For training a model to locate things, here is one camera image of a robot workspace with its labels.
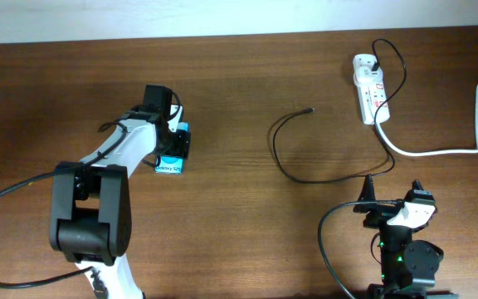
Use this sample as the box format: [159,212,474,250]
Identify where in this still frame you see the blue Galaxy S25 smartphone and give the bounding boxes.
[154,122,191,174]

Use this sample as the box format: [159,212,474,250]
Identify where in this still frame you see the black USB charging cable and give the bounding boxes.
[268,38,407,184]

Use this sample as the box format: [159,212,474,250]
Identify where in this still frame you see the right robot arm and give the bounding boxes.
[353,174,459,299]

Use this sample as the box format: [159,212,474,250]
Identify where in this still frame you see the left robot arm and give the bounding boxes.
[49,85,191,298]

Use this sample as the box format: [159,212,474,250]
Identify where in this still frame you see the white USB charger adapter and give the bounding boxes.
[354,66,383,87]

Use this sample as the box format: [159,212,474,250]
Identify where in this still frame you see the white power strip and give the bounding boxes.
[353,54,390,125]

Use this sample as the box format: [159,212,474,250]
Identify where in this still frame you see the white power strip cord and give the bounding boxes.
[373,73,478,158]

